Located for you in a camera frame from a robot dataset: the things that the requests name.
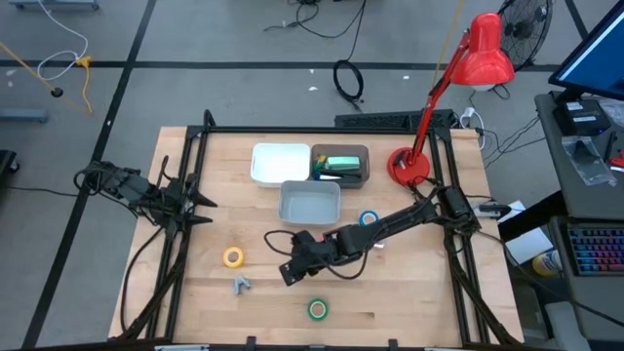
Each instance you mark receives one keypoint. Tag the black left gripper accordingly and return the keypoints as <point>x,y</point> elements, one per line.
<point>173,205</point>

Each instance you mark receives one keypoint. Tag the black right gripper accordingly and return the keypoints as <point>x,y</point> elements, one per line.
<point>312,248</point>

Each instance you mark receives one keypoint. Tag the yellow tape roll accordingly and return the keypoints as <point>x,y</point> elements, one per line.
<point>225,257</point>

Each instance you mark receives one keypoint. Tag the blue tape roll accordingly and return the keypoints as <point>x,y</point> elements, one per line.
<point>362,218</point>

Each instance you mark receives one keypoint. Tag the green tape roll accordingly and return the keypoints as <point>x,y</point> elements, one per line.
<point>309,310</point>

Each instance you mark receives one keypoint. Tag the grey-blue staple remover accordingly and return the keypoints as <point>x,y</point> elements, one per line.
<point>240,285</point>

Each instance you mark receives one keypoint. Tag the large black stapler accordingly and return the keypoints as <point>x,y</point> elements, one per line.
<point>348,174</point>

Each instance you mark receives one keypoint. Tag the mint green stapler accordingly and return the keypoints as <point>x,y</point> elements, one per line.
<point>343,162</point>

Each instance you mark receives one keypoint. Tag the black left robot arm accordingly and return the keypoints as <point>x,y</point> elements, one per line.
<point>122,187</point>

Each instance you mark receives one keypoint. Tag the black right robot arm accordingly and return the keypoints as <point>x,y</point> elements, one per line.
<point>404,219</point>

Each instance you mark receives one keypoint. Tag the grey plastic bin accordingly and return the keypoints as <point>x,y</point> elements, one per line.
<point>309,205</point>

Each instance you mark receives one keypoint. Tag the white plastic bin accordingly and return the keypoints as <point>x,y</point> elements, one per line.
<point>280,163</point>

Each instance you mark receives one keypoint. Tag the brown plastic bin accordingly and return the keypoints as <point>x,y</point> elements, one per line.
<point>363,151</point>

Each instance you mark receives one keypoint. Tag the black power strip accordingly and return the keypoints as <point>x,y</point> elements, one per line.
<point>375,120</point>

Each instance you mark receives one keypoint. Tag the black cart base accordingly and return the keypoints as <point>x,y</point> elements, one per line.
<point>6,166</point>

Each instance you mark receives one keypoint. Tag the grey metal floor bar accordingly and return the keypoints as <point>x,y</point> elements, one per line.
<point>22,116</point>
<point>53,5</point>

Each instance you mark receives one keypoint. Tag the white power adapter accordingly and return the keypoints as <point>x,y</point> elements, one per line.
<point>469,113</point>

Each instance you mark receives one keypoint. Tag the white box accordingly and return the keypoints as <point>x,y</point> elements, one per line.
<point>529,245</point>

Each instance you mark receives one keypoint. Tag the yellow wipes container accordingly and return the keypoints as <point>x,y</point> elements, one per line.
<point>546,263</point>

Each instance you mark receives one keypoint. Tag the red desk lamp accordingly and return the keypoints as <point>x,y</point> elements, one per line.
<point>482,53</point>

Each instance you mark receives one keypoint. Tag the grey side desk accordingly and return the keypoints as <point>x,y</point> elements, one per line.
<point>585,200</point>

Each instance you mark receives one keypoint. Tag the backlit computer keyboard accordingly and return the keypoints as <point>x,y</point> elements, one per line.
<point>597,248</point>

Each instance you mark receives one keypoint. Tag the clear plastic bag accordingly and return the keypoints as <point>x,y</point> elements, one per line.
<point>585,161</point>

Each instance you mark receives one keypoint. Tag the small black computer box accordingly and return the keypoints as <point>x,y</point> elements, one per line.
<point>580,117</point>

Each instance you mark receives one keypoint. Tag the black floor fan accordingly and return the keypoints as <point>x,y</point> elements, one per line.
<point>529,29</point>

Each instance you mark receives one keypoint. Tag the red tool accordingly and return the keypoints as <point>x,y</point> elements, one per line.
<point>619,161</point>

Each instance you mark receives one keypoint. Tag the computer monitor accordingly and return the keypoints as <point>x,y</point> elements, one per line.
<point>595,63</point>

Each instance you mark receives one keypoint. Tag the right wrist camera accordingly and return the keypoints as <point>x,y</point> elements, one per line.
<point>294,273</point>

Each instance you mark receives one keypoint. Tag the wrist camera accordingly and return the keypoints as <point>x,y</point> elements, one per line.
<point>294,273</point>
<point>171,230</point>

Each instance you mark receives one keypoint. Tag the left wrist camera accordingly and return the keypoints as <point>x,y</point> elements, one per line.
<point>171,230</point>

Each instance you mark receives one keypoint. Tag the black metal table frame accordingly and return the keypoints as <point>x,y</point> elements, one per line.
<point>317,130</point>

